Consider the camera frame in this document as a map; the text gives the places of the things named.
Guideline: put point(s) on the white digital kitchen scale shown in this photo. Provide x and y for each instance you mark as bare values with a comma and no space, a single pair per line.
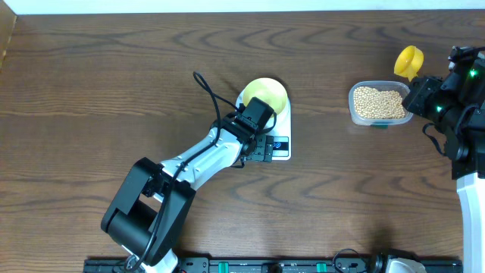
282,134

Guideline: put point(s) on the pale yellow bowl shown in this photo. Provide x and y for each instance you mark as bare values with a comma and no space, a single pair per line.
270,91

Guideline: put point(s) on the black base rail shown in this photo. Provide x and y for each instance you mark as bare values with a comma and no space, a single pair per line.
345,261

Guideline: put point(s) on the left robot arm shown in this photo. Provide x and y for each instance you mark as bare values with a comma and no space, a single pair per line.
147,213

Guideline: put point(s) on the soybeans in container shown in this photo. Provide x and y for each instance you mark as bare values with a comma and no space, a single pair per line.
374,104

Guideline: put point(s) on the clear plastic container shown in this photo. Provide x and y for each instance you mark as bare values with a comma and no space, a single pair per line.
381,85

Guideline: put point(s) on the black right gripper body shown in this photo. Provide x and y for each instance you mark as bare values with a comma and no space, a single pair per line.
427,99

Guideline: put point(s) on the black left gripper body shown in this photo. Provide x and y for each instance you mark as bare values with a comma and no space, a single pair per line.
260,150

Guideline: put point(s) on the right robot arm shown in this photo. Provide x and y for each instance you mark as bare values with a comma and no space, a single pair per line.
454,106

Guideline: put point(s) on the yellow plastic measuring scoop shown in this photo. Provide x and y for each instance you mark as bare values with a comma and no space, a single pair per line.
409,62

